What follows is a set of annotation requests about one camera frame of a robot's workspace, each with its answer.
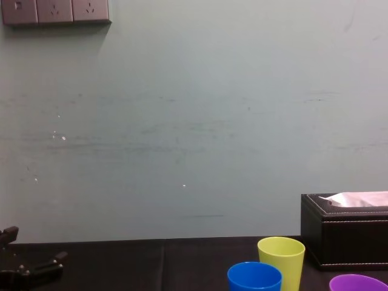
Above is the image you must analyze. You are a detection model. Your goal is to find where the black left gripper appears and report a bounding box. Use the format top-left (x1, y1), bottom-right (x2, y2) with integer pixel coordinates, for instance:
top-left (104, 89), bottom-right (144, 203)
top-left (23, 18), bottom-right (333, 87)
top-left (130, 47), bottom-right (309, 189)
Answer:
top-left (0, 226), bottom-right (69, 291)

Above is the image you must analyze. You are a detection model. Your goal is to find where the black table cloth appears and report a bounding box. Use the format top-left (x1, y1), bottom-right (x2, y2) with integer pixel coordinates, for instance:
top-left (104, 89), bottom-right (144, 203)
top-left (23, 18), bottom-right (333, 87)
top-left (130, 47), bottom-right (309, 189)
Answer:
top-left (0, 235), bottom-right (388, 291)

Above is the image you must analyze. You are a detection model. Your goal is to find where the blue plastic cup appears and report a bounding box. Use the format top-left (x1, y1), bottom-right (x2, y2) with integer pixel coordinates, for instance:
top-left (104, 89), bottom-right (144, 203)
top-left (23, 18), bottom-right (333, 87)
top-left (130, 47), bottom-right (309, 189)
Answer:
top-left (227, 261), bottom-right (283, 291)

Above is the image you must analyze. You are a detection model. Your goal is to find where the yellow-green plastic cup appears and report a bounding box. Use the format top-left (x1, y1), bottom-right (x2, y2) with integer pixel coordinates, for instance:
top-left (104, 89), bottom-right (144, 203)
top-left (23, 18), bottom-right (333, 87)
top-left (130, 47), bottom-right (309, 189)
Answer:
top-left (257, 236), bottom-right (306, 291)

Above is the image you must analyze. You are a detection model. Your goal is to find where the black leather tissue box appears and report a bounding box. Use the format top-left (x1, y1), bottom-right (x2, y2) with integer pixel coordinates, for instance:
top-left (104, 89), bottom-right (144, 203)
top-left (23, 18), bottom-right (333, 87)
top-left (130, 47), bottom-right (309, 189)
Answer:
top-left (300, 192), bottom-right (388, 272)

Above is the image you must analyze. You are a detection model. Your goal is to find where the purple plastic cup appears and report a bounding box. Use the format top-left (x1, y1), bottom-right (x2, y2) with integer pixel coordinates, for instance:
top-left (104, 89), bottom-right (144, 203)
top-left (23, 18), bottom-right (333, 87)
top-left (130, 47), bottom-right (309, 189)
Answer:
top-left (329, 273), bottom-right (388, 291)

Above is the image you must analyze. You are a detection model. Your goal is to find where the white tissue paper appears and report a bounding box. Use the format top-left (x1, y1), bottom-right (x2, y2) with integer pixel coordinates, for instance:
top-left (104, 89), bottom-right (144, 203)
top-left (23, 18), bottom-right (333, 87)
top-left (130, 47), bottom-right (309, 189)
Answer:
top-left (317, 191), bottom-right (388, 208)

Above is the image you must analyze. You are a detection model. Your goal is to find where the grey wall switch plate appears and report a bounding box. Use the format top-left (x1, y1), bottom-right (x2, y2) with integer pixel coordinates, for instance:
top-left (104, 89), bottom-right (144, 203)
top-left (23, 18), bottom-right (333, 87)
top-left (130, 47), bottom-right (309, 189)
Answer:
top-left (1, 0), bottom-right (39, 25)

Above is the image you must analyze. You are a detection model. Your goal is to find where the grey wall socket plate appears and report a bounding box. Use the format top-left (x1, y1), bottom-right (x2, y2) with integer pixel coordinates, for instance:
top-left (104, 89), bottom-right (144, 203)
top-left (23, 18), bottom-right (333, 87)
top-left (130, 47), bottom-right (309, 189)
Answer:
top-left (36, 0), bottom-right (74, 24)
top-left (72, 0), bottom-right (112, 23)

